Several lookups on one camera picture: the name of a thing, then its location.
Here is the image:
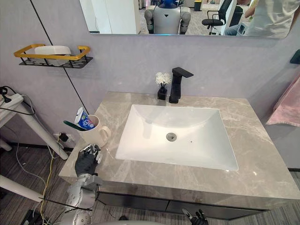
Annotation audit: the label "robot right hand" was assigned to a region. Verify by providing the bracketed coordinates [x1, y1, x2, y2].
[182, 209, 209, 225]

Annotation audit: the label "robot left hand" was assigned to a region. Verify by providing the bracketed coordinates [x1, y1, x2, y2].
[75, 144, 103, 177]

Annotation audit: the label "dark vanity cabinet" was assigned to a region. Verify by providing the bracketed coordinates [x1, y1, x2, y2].
[95, 191, 270, 220]

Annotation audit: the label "cream ceramic mug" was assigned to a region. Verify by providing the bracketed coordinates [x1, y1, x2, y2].
[75, 114, 112, 148]

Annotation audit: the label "dark green toothbrush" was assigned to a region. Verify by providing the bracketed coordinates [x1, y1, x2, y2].
[63, 120, 83, 131]

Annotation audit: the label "blue white toothpaste tube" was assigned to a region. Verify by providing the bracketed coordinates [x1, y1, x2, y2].
[74, 107, 95, 131]

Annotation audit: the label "white table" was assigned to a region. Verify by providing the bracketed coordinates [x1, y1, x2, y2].
[0, 94, 69, 203]

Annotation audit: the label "white rectangular sink basin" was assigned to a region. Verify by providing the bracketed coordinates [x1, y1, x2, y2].
[114, 104, 239, 172]

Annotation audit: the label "white power strip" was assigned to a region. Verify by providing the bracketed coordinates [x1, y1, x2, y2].
[0, 93, 24, 111]

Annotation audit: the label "black power plug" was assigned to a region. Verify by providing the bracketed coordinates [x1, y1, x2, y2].
[0, 86, 12, 104]

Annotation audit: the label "white flowers in black vase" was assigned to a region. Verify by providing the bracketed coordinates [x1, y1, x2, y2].
[155, 72, 172, 101]

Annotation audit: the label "white soap dish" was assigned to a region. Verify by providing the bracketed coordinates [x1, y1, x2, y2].
[34, 45, 72, 66]

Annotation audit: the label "black square faucet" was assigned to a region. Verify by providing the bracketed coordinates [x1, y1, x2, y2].
[168, 67, 194, 104]

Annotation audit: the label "pink towel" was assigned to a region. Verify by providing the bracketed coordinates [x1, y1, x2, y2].
[266, 75, 300, 128]

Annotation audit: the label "white wall socket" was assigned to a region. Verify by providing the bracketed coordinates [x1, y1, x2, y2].
[52, 132, 76, 143]

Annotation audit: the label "yellow cable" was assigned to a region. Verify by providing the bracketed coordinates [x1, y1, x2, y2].
[38, 135, 62, 225]

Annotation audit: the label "white cable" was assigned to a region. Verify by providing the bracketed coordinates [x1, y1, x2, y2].
[15, 142, 47, 195]

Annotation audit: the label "black and gold wall shelf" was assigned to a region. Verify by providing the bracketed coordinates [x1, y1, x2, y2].
[14, 44, 94, 69]

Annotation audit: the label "wall mirror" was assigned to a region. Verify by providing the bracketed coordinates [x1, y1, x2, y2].
[79, 0, 299, 39]

